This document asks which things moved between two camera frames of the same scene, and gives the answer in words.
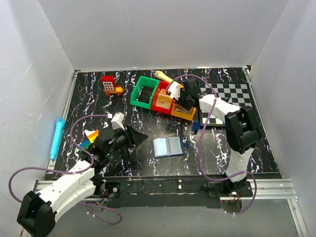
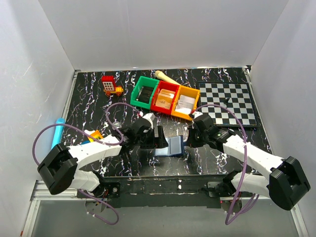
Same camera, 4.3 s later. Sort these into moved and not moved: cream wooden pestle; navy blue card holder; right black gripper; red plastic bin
Moved: right black gripper
Not moved: cream wooden pestle; red plastic bin; navy blue card holder
